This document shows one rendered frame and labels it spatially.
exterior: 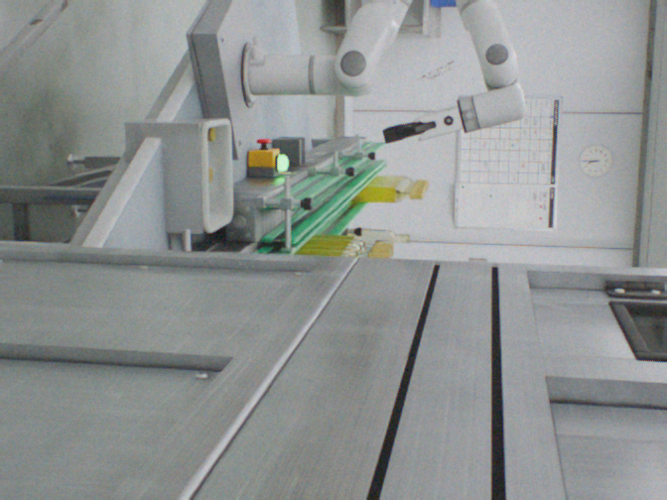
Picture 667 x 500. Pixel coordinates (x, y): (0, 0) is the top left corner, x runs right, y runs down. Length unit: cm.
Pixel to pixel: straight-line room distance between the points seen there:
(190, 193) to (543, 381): 120
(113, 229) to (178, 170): 25
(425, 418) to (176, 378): 20
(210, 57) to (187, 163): 27
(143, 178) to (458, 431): 119
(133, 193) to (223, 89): 41
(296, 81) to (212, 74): 24
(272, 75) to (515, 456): 163
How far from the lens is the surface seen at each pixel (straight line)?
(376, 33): 197
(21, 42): 240
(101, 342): 72
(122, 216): 157
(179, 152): 173
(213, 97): 194
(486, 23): 188
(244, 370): 64
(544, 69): 780
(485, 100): 184
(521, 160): 782
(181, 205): 174
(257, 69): 207
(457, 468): 49
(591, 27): 784
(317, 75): 204
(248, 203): 190
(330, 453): 51
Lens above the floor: 139
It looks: 10 degrees down
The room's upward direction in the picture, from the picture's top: 92 degrees clockwise
